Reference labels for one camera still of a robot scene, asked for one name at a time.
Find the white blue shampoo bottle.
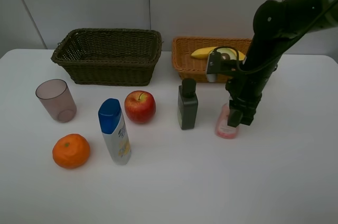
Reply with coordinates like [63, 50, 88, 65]
[98, 98, 132, 165]

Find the dark green bottle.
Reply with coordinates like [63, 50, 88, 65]
[177, 78, 198, 130]

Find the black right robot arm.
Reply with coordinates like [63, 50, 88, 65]
[226, 0, 337, 127]

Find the orange mandarin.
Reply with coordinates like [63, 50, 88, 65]
[52, 134, 90, 169]

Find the translucent pink plastic cup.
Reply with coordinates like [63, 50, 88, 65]
[35, 79, 77, 123]

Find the red apple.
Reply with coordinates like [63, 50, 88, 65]
[124, 90, 156, 124]

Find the pink soap bottle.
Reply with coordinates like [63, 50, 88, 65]
[215, 98, 239, 139]

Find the halved avocado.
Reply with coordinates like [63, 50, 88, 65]
[216, 48, 237, 60]

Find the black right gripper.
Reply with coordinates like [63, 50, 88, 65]
[226, 72, 273, 127]

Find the yellow banana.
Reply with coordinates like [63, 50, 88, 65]
[191, 46, 246, 61]

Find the dark brown wicker basket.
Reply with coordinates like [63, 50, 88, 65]
[51, 28, 162, 86]

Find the orange wicker basket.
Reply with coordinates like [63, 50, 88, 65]
[172, 36, 251, 83]

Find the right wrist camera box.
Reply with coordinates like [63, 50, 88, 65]
[205, 52, 225, 83]

